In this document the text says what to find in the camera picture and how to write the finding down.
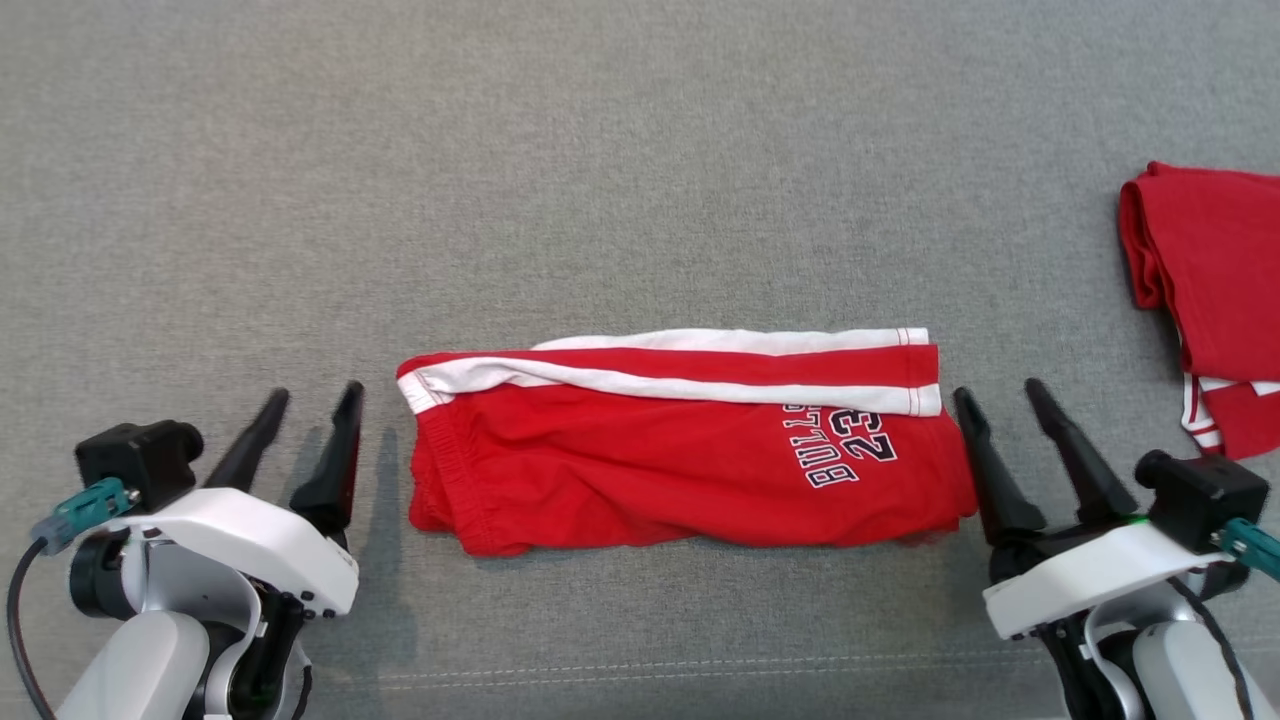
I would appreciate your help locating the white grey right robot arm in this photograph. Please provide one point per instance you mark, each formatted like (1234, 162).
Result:
(1180, 670)

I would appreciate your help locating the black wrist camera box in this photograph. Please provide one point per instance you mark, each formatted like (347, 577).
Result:
(140, 460)
(1200, 495)

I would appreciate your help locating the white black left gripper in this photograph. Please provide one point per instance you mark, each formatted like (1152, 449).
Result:
(250, 535)

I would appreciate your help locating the teal camera connector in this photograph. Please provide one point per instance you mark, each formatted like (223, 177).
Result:
(80, 510)
(1250, 545)

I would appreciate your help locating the teal right camera connector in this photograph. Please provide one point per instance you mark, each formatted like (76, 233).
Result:
(1250, 545)

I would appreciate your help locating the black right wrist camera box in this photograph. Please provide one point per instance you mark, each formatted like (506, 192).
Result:
(1200, 495)

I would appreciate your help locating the red jersey shirt white sleeves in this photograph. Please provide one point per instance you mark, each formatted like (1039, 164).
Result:
(1220, 280)

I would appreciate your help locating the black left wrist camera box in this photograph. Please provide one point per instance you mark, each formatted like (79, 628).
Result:
(140, 460)

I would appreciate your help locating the teal left camera connector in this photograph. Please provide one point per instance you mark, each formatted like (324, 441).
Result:
(80, 510)

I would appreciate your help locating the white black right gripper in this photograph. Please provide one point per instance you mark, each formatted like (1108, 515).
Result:
(1080, 580)

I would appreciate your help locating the red shorts number 23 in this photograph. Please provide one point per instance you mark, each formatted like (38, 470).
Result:
(650, 470)

